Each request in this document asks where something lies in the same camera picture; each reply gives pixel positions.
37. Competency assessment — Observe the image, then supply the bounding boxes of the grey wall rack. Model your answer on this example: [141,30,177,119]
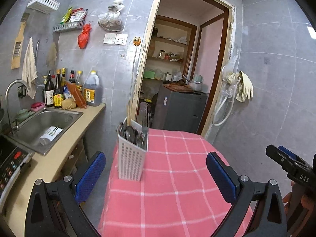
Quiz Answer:
[53,20,85,33]

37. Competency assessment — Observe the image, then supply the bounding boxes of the white hose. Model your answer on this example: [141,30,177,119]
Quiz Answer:
[212,77,242,127]

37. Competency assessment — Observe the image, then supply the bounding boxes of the white wall switch panel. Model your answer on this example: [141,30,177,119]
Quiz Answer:
[103,33,128,45]

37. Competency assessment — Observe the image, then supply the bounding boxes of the chrome faucet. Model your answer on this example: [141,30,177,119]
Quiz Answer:
[5,79,29,135]

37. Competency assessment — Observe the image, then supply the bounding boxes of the large steel spoon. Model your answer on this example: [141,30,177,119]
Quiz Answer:
[124,126,135,143]

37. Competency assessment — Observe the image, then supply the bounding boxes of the red hanging bag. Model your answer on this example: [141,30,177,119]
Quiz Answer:
[77,24,92,49]

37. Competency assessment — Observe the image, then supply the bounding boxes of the large soy sauce jug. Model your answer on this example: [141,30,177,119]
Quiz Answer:
[83,71,102,106]

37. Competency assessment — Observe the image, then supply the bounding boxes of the yellow label sauce bottle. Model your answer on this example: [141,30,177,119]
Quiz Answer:
[53,69,64,109]

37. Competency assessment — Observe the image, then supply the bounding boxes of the dark grey mini fridge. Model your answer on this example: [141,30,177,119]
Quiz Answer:
[151,85,208,134]

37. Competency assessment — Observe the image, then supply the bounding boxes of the person's right hand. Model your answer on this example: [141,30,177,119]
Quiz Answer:
[283,181,315,236]

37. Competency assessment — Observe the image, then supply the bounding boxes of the white wall basket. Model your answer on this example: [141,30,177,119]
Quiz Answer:
[27,0,60,14]

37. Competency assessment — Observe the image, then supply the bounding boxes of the beige kitchen counter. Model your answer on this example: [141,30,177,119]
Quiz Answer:
[4,103,106,236]

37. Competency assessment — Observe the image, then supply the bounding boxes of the steel fork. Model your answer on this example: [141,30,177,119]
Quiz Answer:
[142,126,149,150]

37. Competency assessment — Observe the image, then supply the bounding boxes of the yellow rubber gloves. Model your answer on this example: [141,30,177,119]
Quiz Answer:
[227,71,253,103]

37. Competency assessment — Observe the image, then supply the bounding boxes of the dark wine bottle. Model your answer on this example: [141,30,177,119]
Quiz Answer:
[44,70,55,107]

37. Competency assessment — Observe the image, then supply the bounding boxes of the induction cooker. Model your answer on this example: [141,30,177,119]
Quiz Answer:
[0,135,34,213]

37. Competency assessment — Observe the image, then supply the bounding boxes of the pink checked tablecloth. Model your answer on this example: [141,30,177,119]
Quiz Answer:
[98,129,231,236]

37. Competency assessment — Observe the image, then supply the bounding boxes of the hanging beige towel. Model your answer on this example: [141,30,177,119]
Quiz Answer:
[22,37,38,99]

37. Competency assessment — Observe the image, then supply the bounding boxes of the white basket in sink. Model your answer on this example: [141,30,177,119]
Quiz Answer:
[39,126,63,146]

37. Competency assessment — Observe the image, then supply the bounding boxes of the wooden grater board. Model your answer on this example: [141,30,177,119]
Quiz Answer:
[11,12,29,70]

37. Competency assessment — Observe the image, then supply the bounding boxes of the steel kitchen sink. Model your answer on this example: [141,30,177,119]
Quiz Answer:
[4,108,83,156]

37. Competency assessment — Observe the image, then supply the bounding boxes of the white perforated utensil holder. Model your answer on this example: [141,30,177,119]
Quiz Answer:
[117,118,149,181]

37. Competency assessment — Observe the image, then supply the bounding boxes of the wooden shelf unit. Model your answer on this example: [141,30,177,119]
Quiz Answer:
[143,15,197,80]

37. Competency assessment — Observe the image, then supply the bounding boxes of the grey hanging plastic bag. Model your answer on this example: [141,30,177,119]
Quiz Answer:
[98,0,125,32]

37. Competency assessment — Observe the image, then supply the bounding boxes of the steel Y peeler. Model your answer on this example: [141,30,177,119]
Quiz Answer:
[137,102,150,128]

